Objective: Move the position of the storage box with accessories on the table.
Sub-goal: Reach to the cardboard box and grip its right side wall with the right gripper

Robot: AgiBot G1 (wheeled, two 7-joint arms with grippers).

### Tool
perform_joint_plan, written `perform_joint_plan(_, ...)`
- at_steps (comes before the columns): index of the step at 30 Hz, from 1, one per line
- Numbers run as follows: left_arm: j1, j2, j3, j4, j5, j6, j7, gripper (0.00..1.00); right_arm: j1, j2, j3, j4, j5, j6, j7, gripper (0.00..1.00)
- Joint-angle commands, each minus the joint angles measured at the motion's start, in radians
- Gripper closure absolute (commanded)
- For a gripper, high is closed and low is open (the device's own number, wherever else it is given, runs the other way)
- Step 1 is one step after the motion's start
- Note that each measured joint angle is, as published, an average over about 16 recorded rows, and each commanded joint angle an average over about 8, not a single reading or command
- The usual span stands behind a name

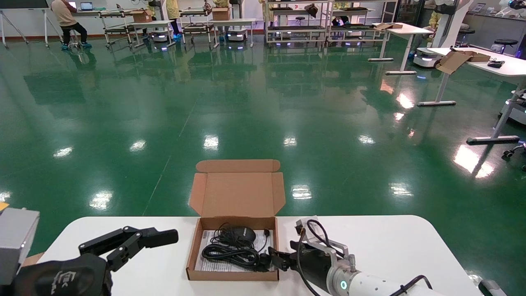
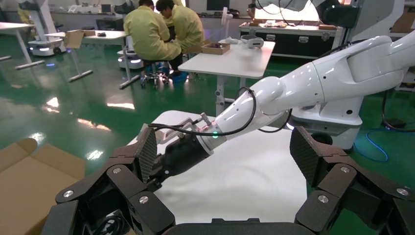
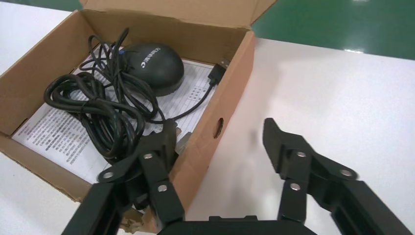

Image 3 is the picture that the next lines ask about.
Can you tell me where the cardboard storage box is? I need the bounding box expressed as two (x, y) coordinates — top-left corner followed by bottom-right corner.
(0, 0), (279, 235)

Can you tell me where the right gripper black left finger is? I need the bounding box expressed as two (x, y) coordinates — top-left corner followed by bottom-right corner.
(61, 118), (185, 235)

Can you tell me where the white printed paper manual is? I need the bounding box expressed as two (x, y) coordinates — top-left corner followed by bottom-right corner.
(12, 45), (216, 185)

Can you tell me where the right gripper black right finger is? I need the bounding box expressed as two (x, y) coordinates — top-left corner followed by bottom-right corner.
(262, 117), (413, 235)

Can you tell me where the black wired computer mouse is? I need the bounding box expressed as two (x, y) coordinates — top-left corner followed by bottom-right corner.
(44, 27), (231, 163)

